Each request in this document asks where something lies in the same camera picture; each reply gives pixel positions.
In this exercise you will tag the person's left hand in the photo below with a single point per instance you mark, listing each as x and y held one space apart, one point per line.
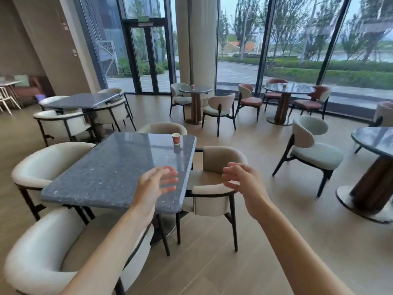
147 192

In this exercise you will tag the person's right hand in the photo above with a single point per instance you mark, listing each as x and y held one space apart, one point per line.
250 188

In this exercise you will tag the person's left fingers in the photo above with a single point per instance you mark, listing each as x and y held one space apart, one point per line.
167 178

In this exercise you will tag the person's right fingers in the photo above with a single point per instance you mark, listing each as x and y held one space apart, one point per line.
233 176

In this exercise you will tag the person's left forearm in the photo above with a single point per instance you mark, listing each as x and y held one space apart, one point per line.
113 251

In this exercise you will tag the person's right forearm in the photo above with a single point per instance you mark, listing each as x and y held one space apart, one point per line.
294 254

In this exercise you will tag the cream armchair black legs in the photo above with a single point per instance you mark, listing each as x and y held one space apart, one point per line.
52 99
46 164
162 128
110 91
46 251
215 168
115 112
61 125

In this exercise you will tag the rectangular grey marble table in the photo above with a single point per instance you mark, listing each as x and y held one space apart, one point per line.
116 168

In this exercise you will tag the red seat curved-back chair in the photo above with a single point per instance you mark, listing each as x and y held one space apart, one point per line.
276 81
313 102
248 99

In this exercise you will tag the small round dark table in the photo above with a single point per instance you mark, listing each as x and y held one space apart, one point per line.
196 90

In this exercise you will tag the large round glossy table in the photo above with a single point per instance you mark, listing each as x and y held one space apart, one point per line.
288 89

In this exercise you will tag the square grey marble table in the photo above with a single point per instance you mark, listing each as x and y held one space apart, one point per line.
79 101

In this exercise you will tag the black framed glass double door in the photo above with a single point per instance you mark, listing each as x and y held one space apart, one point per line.
147 55

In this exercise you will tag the white round pillar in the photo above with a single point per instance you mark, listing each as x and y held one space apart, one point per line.
198 42

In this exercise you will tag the green exit sign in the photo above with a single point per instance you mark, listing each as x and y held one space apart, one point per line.
142 18

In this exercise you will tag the brown sofa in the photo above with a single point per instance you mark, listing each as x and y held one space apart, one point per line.
30 87

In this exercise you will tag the white metal chair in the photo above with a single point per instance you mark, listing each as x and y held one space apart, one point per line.
7 98

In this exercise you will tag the white round table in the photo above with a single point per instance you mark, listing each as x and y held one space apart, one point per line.
7 82

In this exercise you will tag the round table wooden pedestal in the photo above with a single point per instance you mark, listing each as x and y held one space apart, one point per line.
374 144

